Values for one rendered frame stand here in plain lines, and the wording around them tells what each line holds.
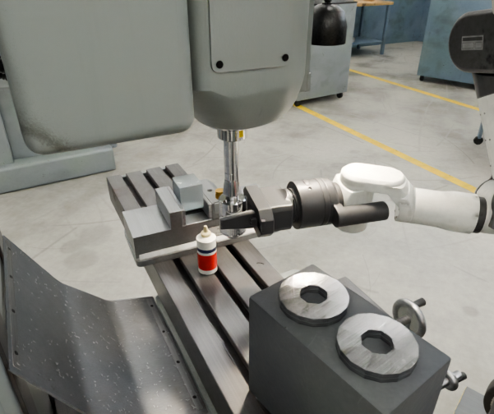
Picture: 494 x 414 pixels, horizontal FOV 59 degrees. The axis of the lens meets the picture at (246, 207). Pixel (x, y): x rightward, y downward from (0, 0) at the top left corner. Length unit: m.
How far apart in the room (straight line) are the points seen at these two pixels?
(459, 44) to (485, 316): 1.81
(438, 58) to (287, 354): 6.38
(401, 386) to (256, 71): 0.40
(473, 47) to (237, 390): 0.66
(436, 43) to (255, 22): 6.28
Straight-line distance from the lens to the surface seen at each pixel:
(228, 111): 0.59
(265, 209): 0.72
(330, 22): 0.77
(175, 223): 0.94
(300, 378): 0.57
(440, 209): 0.82
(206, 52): 0.54
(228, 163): 0.70
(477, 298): 2.58
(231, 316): 0.83
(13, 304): 0.71
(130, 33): 0.49
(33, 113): 0.49
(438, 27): 6.77
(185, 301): 0.86
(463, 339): 2.32
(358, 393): 0.50
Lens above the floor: 1.52
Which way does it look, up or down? 30 degrees down
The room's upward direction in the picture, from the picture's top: straight up
